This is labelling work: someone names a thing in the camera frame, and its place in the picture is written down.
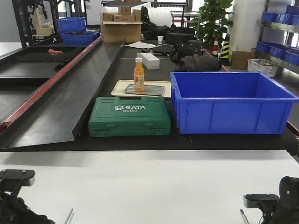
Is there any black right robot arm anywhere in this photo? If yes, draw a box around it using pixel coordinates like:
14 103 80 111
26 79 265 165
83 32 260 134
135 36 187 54
243 176 299 224

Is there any large cardboard box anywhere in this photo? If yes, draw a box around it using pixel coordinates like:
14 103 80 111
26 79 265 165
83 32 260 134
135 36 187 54
100 13 142 43

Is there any orange juice bottle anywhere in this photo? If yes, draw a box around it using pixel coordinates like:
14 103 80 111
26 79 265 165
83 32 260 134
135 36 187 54
134 57 145 91

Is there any green potted plant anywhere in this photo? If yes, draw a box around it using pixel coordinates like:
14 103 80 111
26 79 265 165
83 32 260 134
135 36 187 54
190 0 234 49

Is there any large blue plastic bin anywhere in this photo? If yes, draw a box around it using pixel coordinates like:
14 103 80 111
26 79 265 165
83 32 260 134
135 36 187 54
170 72 299 134

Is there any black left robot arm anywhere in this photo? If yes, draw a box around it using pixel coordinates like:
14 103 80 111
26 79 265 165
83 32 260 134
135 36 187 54
0 169 54 224

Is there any white rectangular box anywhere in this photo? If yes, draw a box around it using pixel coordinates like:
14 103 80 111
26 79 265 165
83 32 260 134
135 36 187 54
137 53 160 70

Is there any screwdriver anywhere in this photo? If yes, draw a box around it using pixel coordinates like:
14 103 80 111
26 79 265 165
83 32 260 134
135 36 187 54
64 208 74 224
240 209 249 224

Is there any white plastic basket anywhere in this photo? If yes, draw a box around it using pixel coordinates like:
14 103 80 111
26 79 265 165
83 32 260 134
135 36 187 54
247 58 278 77

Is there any white paper cup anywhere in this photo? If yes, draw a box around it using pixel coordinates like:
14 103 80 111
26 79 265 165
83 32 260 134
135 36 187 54
157 36 164 45

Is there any beige plastic tray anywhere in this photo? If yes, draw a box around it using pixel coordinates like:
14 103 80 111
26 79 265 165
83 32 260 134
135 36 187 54
111 80 171 98

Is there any small grey metal tray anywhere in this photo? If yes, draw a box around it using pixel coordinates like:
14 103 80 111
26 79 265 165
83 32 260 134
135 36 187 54
125 84 165 96

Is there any striped traffic cone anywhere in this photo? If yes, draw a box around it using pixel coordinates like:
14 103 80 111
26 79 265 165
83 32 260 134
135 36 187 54
219 34 230 65

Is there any green SATA tool case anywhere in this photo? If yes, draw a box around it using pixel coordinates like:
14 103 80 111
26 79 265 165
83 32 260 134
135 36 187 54
88 97 171 137

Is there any blue bin on left table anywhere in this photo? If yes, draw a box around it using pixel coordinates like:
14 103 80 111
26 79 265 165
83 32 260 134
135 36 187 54
57 17 99 46

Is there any black bag on conveyor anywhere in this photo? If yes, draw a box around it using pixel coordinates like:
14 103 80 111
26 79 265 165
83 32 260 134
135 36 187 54
170 42 222 72

